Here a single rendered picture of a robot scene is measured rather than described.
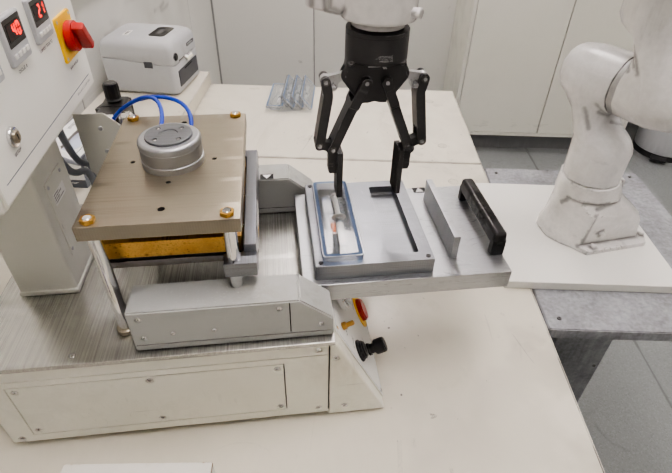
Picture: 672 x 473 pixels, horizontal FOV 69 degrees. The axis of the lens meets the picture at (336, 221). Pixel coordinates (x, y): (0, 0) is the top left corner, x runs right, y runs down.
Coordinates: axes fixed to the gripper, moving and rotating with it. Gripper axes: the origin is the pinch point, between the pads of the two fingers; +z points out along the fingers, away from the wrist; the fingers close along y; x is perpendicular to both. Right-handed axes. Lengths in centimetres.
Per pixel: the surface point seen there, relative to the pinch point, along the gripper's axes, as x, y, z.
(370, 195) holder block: 6.1, 2.2, 8.0
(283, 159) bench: 61, -9, 32
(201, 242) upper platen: -9.5, -22.5, 2.5
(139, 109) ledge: 87, -51, 28
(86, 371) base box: -15.8, -38.3, 16.9
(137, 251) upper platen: -9.3, -30.2, 3.3
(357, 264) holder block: -9.6, -2.8, 8.2
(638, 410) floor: 16, 100, 107
